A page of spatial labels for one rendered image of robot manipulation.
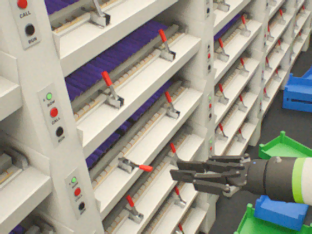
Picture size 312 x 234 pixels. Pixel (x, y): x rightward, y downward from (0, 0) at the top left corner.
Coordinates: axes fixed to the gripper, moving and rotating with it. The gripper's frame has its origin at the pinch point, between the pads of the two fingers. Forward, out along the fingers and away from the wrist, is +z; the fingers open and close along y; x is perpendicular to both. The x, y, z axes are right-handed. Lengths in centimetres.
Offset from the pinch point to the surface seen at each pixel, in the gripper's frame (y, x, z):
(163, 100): 28.7, 4.2, 21.9
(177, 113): 27.2, 0.0, 17.3
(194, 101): 37.7, -1.5, 16.8
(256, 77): 114, -30, 26
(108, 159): -2.3, 4.0, 21.4
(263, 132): 129, -75, 35
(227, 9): 69, 19, 12
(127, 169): -1.2, 0.1, 17.5
